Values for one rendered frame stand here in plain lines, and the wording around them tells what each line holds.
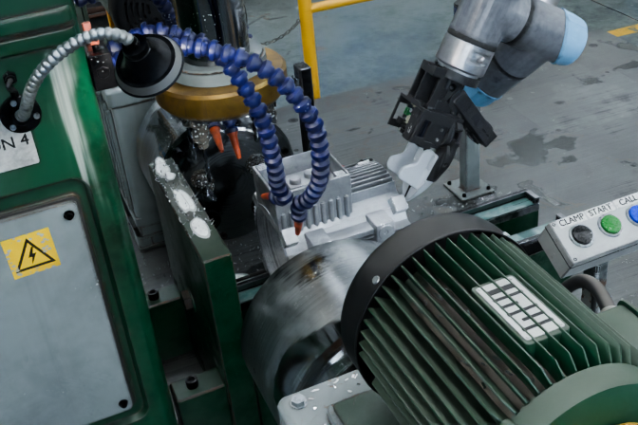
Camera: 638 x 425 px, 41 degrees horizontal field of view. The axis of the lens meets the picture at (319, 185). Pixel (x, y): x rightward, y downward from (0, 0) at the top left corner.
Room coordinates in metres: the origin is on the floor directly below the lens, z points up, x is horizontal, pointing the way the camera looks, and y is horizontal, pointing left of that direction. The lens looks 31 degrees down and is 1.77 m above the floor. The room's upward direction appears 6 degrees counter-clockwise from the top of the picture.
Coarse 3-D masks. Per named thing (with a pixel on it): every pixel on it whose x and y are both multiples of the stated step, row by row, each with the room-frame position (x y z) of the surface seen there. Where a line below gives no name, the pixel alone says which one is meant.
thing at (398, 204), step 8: (368, 160) 1.19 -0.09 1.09; (256, 200) 1.12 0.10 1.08; (392, 200) 1.07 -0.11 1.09; (400, 200) 1.07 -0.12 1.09; (392, 208) 1.07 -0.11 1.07; (400, 208) 1.06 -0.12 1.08; (280, 232) 1.02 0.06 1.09; (288, 232) 1.01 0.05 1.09; (288, 240) 1.01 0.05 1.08; (296, 240) 1.01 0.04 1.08; (264, 264) 1.13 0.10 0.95
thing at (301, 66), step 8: (296, 64) 1.25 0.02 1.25; (304, 64) 1.25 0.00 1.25; (296, 72) 1.24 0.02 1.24; (304, 72) 1.23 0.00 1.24; (296, 80) 1.23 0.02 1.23; (304, 80) 1.23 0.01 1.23; (304, 88) 1.23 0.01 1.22; (312, 88) 1.23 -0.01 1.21; (312, 96) 1.23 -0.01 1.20; (312, 104) 1.23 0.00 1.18; (304, 128) 1.23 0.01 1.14; (304, 136) 1.24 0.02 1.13; (304, 144) 1.24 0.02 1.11
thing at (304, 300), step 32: (320, 256) 0.84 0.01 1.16; (352, 256) 0.84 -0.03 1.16; (288, 288) 0.81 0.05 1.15; (320, 288) 0.78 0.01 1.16; (256, 320) 0.80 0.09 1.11; (288, 320) 0.76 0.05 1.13; (320, 320) 0.74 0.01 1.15; (256, 352) 0.78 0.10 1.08; (288, 352) 0.73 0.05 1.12; (320, 352) 0.70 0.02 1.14; (256, 384) 0.78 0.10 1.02; (288, 384) 0.70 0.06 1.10
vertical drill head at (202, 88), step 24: (192, 0) 1.02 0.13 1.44; (216, 0) 1.02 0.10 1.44; (240, 0) 1.04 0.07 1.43; (192, 24) 1.02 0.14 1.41; (216, 24) 1.01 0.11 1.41; (240, 24) 1.04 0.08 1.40; (264, 48) 1.07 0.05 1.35; (192, 72) 1.00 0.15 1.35; (216, 72) 1.00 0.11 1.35; (168, 96) 0.99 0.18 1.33; (192, 96) 0.98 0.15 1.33; (216, 96) 0.97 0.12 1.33; (240, 96) 0.97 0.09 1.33; (264, 96) 0.99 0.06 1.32; (192, 120) 0.99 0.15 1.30; (216, 120) 0.98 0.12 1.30; (192, 144) 1.07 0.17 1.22
